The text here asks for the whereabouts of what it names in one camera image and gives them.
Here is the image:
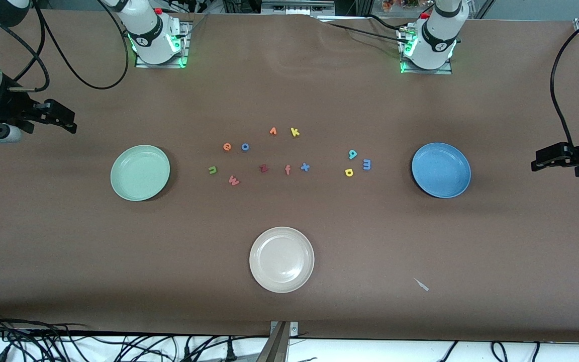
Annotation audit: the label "green plate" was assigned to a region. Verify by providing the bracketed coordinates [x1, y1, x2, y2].
[110, 145, 171, 202]

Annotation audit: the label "blue plate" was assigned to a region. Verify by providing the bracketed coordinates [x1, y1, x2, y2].
[412, 142, 471, 199]

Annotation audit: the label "colourful objects in box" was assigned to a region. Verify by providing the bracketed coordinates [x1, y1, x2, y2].
[381, 0, 421, 12]

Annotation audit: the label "grey equipment box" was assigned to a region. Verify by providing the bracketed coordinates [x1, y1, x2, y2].
[261, 0, 335, 16]

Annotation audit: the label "beige plate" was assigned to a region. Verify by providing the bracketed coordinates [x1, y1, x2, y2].
[249, 227, 315, 294]

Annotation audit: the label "grey aluminium bar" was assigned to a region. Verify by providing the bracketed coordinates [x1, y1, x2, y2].
[255, 322, 290, 362]

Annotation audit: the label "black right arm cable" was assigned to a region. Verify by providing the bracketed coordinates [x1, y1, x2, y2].
[0, 0, 130, 92]

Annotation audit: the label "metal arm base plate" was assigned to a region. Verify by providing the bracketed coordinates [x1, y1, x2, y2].
[400, 28, 453, 75]
[135, 20, 192, 68]

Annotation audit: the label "black cable bundle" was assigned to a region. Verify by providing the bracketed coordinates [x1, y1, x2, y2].
[0, 309, 270, 362]

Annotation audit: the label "black cable on table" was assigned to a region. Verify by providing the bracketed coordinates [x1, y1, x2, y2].
[315, 14, 411, 43]

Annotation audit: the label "metal table clamp bracket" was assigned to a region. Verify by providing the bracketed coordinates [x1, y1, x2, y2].
[269, 321, 299, 336]

